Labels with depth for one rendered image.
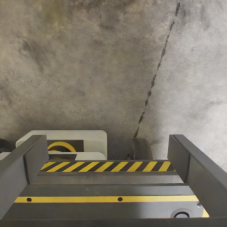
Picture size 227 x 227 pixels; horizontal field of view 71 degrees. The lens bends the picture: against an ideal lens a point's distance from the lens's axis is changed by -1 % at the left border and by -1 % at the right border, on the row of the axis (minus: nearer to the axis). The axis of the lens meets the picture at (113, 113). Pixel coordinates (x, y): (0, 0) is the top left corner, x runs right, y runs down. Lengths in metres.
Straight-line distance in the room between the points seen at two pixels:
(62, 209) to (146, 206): 0.15
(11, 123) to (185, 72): 0.64
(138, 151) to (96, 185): 0.21
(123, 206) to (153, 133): 0.35
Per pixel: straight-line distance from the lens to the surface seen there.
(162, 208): 0.35
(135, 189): 0.31
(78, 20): 0.59
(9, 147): 0.69
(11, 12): 0.66
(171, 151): 0.17
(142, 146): 0.49
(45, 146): 0.17
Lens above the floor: 0.56
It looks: 75 degrees down
